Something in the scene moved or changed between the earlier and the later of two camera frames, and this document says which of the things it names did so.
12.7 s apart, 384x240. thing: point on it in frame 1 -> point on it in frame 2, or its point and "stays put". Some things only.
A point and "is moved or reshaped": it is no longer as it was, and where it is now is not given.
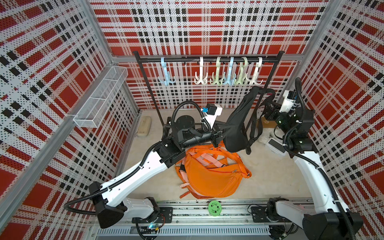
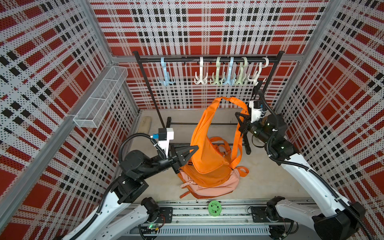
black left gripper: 216,136 -> 177,155
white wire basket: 93,111 stays put
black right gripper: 270,113 -> 242,128
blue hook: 229,81 stays put
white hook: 201,79 stays put
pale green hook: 243,64 stays put
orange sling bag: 205,172 is moved or reshaped
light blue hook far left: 167,76 stays put
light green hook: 215,80 stays put
